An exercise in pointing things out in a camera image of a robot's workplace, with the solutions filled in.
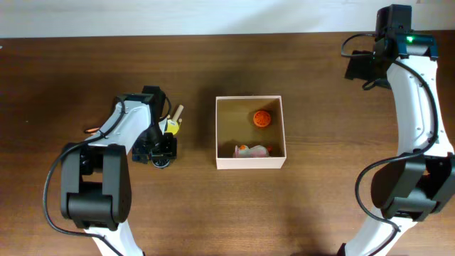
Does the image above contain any black round perforated puck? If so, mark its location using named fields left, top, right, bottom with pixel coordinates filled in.
left=152, top=159, right=171, bottom=169

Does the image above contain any pink duck toy with hat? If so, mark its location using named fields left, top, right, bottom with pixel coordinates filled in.
left=232, top=145, right=273, bottom=158

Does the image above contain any orange round perforated puck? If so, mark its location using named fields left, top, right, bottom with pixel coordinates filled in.
left=253, top=110, right=272, bottom=128

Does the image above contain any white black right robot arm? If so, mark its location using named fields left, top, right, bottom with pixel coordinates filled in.
left=338, top=4, right=454, bottom=255

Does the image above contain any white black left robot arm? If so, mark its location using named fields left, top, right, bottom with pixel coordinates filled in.
left=60, top=86, right=177, bottom=255

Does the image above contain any yellow wooden rattle drum toy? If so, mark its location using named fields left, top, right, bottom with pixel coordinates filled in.
left=164, top=105, right=184, bottom=135

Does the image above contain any yellow plush duck blue vest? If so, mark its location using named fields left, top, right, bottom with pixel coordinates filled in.
left=84, top=127, right=100, bottom=134

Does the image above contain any open beige cardboard box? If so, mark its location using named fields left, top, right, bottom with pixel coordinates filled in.
left=215, top=95, right=287, bottom=169

